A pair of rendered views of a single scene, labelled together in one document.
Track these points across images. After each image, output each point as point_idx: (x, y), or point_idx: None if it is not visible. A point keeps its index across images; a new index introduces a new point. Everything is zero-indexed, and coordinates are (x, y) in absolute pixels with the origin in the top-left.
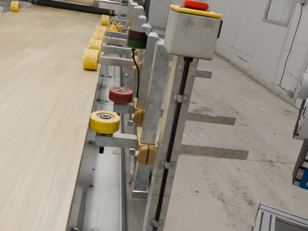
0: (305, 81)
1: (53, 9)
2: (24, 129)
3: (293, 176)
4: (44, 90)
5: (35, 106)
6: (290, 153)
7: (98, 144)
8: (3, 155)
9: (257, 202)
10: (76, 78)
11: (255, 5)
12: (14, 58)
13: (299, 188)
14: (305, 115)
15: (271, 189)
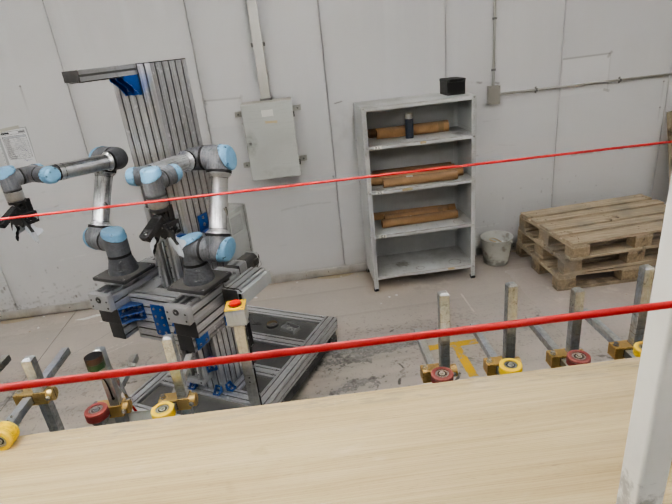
0: (108, 298)
1: None
2: (185, 442)
3: (187, 349)
4: (94, 457)
5: (139, 450)
6: (2, 376)
7: None
8: (224, 439)
9: (80, 426)
10: (49, 446)
11: None
12: None
13: (72, 385)
14: (186, 313)
15: (63, 409)
